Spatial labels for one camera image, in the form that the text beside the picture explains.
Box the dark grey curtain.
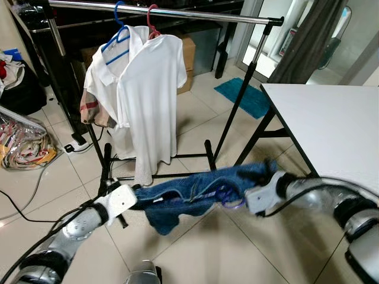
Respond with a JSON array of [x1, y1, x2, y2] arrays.
[[269, 0, 347, 85]]

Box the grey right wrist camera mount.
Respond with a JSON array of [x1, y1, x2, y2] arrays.
[[245, 172, 285, 217]]

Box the purple plastic hanger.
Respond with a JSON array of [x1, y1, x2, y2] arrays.
[[213, 183, 246, 209]]

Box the pink plastic hanger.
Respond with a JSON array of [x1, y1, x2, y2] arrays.
[[146, 5, 162, 41]]

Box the glass sliding door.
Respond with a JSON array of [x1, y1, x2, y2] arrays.
[[228, 0, 356, 83]]

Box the plain white polo shirt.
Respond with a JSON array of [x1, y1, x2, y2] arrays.
[[117, 33, 188, 185]]

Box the white polo plaid cuffs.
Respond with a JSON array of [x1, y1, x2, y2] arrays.
[[80, 25, 152, 160]]

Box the teal floor mat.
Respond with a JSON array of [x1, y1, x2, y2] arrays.
[[213, 77, 271, 120]]

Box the white folding table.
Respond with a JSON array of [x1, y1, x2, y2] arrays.
[[236, 83, 379, 199]]

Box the grey robot leg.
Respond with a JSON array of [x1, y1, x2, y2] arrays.
[[124, 260, 163, 284]]

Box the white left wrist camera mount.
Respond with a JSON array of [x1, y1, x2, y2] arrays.
[[98, 183, 138, 218]]

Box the blue denim jeans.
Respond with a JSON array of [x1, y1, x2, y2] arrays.
[[133, 160, 279, 236]]

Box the clear bag of colourful cloth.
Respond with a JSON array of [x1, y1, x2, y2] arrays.
[[0, 106, 60, 171]]

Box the white power strip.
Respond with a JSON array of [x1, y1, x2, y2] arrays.
[[64, 137, 92, 154]]

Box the black floor cable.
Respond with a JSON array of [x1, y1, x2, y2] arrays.
[[0, 189, 81, 225]]

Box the blue plastic hanger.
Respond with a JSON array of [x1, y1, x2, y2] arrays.
[[101, 1, 132, 66]]

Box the silver black clothes rack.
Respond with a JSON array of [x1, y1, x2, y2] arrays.
[[36, 0, 285, 196]]

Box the black bag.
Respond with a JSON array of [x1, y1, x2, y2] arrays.
[[0, 74, 48, 116]]

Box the white crumpled cloth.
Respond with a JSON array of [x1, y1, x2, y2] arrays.
[[0, 50, 27, 89]]

